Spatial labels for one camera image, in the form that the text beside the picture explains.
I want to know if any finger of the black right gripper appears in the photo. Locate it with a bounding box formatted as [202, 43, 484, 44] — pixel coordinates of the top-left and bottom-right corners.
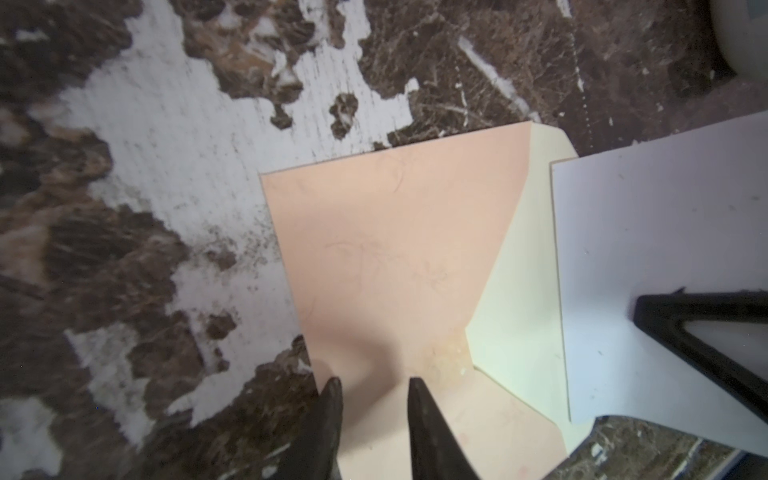
[633, 287, 768, 424]

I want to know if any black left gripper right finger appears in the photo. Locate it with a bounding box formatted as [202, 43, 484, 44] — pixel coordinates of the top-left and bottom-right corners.
[407, 377, 479, 480]

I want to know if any small white alarm clock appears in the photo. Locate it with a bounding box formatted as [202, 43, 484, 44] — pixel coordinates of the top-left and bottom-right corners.
[709, 0, 768, 80]

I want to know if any white letter paper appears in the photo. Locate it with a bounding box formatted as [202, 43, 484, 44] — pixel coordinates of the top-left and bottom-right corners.
[551, 112, 767, 455]

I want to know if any peach pink envelope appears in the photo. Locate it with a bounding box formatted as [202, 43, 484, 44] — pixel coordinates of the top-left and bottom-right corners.
[262, 122, 592, 479]

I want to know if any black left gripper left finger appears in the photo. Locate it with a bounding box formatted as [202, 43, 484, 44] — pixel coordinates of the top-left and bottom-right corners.
[272, 377, 343, 480]

